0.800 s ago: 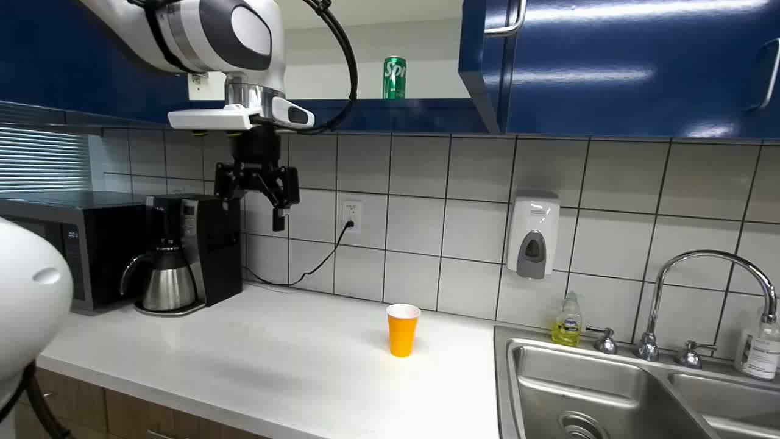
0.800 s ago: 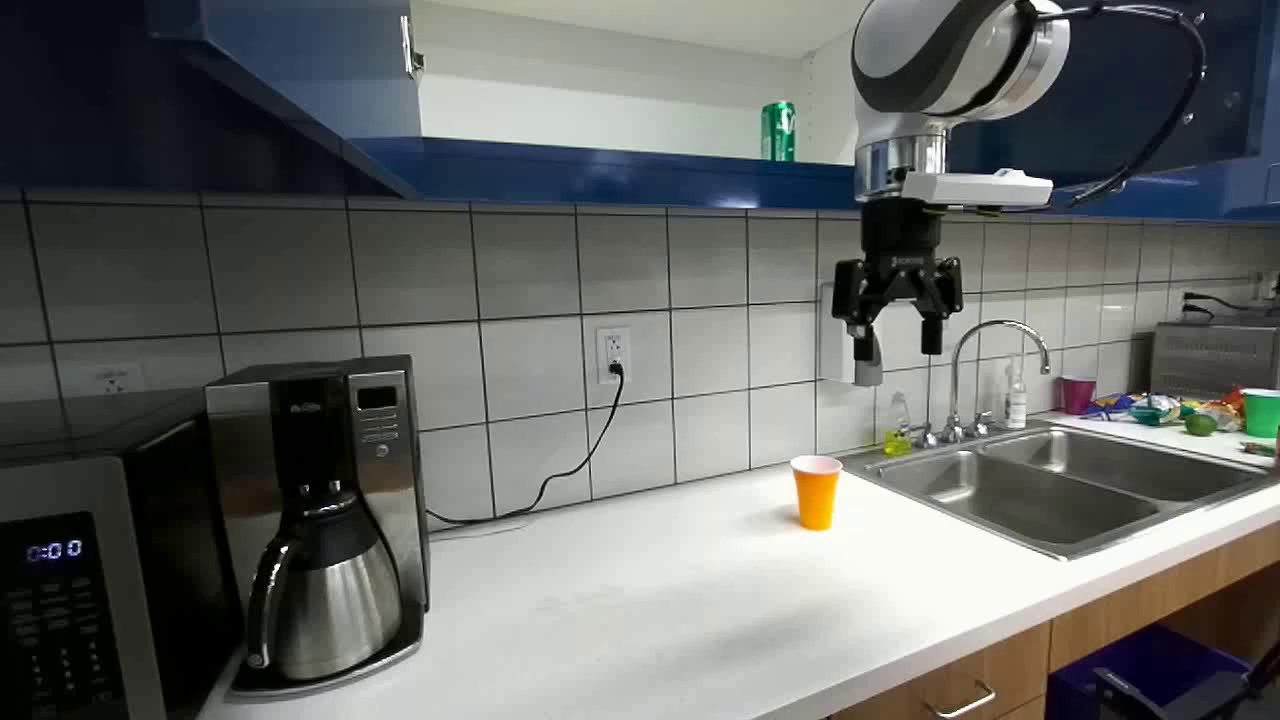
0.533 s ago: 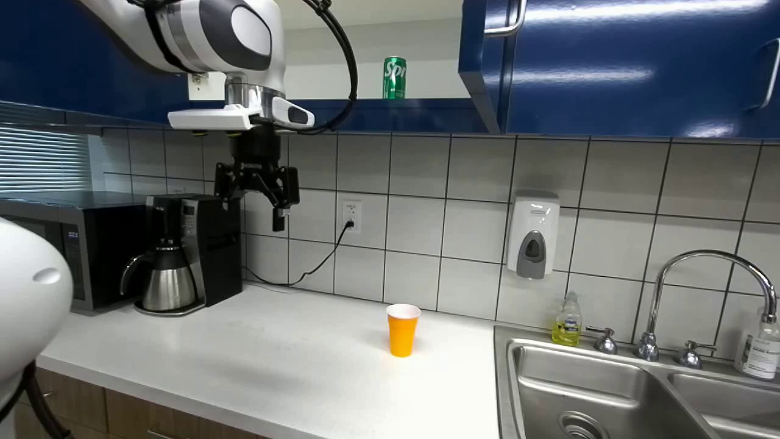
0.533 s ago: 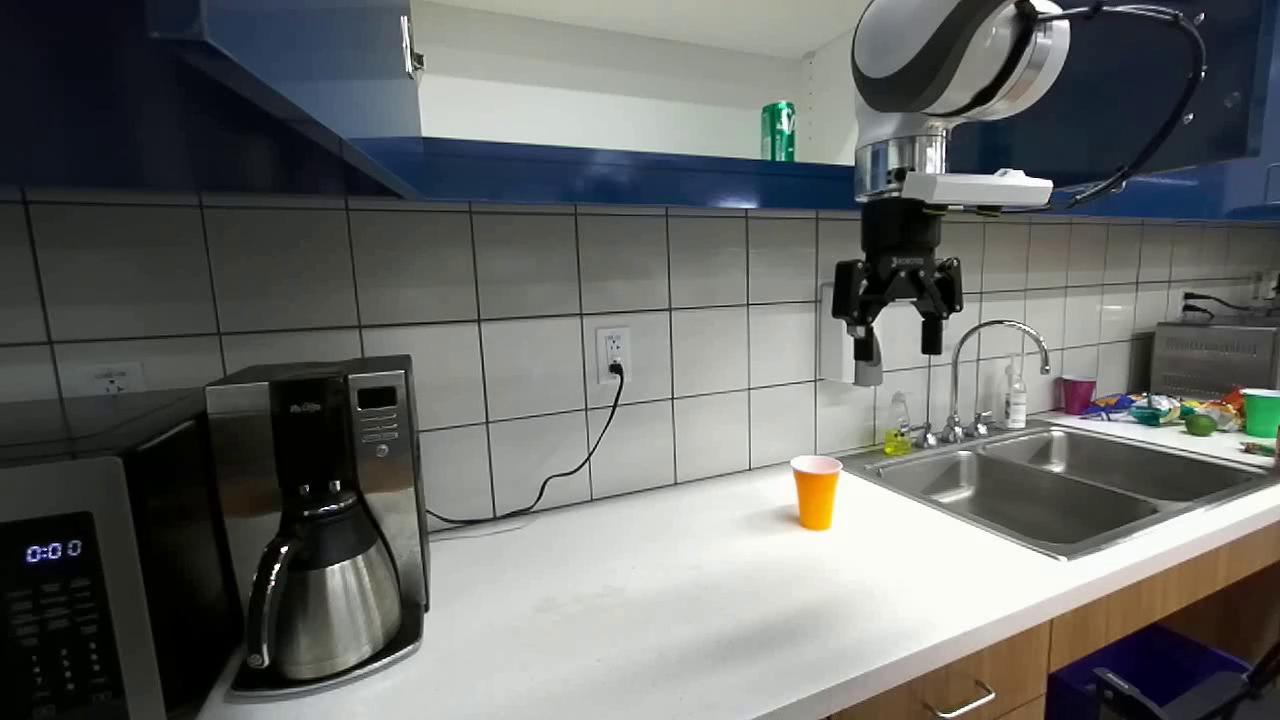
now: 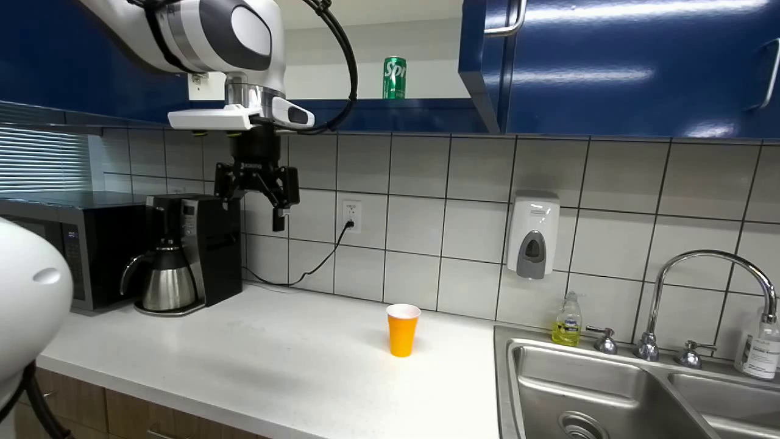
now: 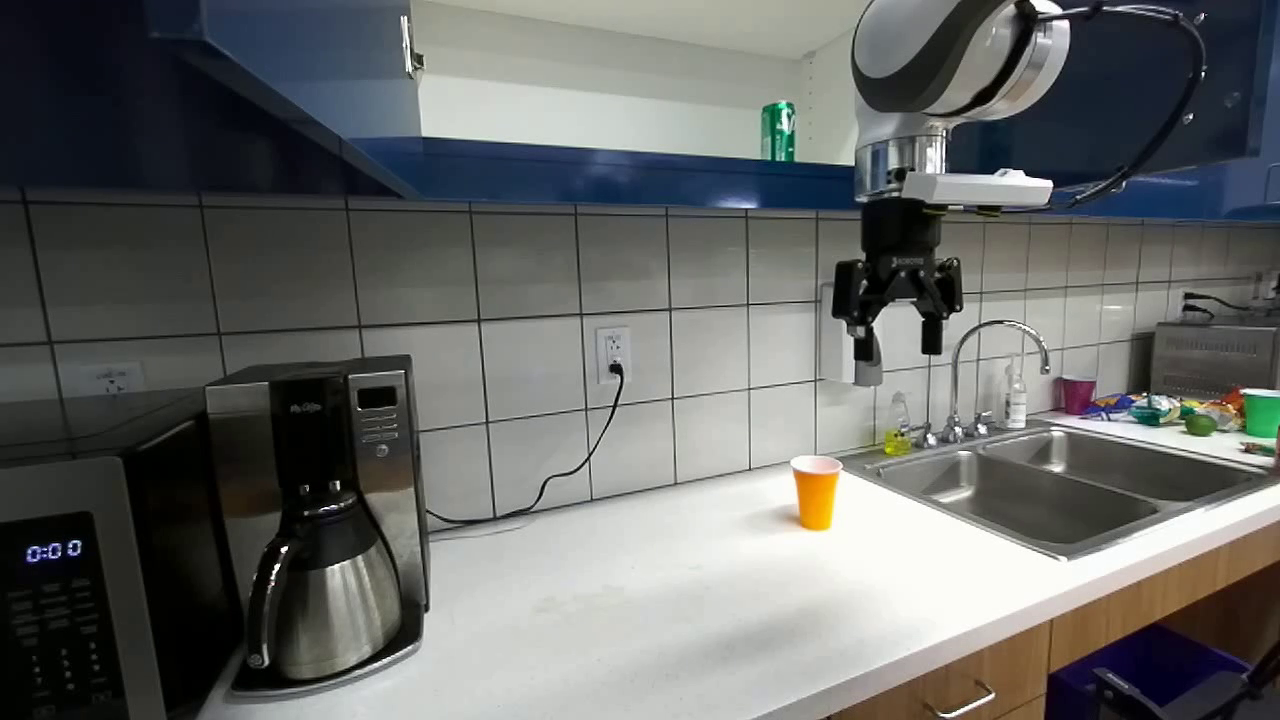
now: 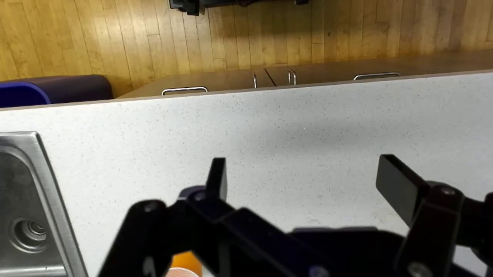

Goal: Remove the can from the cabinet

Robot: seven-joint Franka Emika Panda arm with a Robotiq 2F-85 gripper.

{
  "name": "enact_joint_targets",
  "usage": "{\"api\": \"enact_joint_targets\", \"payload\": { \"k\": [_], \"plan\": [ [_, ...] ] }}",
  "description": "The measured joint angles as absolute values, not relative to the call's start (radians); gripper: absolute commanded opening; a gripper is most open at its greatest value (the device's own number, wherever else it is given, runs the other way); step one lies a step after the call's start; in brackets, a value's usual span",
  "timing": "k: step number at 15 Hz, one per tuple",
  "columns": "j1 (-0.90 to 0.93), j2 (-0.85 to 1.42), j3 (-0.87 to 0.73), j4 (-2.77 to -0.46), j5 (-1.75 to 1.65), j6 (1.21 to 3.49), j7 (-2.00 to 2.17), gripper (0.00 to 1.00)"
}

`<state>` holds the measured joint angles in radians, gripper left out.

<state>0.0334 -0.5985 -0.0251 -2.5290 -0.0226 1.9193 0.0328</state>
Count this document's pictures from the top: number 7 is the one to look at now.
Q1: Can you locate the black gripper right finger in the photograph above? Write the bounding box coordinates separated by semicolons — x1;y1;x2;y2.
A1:
376;152;493;277

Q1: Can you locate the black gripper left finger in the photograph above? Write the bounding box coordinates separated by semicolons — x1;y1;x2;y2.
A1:
99;156;330;277

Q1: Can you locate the wooden base cabinet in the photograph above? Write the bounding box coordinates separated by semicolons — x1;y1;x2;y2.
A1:
117;47;493;101

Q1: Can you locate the orange plastic cup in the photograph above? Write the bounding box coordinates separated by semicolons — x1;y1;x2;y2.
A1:
168;250;204;277

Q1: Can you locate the stainless steel double sink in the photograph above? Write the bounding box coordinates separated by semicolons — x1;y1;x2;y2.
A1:
0;129;90;277

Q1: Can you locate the dark bin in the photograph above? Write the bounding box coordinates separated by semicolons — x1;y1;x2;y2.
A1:
25;73;116;104

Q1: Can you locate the blue bin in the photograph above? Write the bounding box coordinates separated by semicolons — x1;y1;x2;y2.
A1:
0;81;53;109

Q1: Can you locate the black floor stand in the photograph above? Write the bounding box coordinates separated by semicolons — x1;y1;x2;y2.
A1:
168;0;311;16

